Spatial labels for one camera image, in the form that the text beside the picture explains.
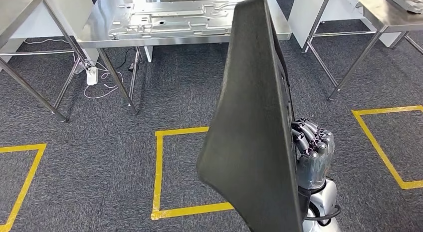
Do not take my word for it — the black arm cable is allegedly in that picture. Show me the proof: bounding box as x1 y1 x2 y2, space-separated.
304 204 342 222

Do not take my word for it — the white power cable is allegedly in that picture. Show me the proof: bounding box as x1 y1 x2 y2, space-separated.
23 38 124 100

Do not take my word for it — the dark grey camera bracket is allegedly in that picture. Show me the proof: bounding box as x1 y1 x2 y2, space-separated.
297 186 312 221

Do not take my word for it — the black power cable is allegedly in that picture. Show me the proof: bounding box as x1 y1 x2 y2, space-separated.
115 48 137 72

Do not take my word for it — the black plastic panel part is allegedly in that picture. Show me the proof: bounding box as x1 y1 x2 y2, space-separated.
197 0 305 232

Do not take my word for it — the white power strip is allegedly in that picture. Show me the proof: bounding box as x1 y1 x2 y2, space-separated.
86 66 99 87

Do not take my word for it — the stainless steel workbench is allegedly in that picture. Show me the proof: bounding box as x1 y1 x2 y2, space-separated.
76 0 293 116
0 0 87 123
301 0 423 102

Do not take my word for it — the stamped sheet metal plate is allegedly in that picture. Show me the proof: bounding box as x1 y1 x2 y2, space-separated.
378 0 423 14
108 0 239 41

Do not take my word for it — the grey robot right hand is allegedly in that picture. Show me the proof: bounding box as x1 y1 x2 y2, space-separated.
290 117 335 191

